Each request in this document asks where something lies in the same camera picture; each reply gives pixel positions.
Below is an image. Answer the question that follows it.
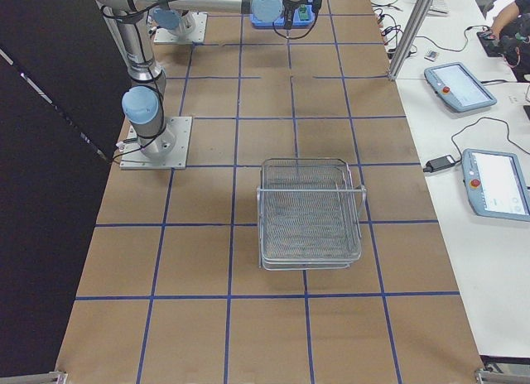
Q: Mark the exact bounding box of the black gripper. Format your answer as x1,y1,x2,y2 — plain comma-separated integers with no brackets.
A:
282,0,306,30

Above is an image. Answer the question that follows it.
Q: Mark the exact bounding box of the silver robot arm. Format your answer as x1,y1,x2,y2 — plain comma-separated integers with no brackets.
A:
95,0,321,161
152,7,195,36

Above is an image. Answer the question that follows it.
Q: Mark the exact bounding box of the operator hand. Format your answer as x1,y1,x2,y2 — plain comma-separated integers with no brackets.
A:
490,17,506,39

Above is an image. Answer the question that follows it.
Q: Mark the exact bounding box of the blue plastic tray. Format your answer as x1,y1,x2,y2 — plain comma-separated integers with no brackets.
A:
250,9,315,29

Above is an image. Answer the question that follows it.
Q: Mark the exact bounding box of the green terminal block component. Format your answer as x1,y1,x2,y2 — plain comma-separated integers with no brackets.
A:
297,5,313,23

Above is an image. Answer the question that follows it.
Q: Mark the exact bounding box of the far teach pendant tablet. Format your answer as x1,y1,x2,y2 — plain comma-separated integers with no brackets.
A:
423,62,497,113

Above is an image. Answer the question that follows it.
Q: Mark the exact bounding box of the teach pendant tablet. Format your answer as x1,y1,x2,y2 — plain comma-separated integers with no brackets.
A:
461,148,529,222
423,62,497,113

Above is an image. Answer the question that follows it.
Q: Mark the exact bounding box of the black joystick controller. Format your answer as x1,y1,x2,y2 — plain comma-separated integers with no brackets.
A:
476,31,517,57

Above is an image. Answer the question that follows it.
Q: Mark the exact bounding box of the black power adapter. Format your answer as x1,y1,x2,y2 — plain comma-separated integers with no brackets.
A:
423,155,456,173

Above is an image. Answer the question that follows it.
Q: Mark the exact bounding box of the near teach pendant tablet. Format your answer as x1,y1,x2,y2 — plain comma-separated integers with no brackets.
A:
461,148,529,222

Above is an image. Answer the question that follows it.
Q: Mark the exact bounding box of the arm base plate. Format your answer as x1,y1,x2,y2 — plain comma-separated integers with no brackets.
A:
118,117,192,170
154,12,208,45

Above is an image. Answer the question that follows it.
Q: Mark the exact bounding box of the aluminium frame post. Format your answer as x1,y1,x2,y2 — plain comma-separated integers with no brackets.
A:
388,0,433,81

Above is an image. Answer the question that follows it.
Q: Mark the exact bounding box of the silver wire mesh shelf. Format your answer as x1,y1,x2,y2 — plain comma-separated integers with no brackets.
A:
257,158,366,271

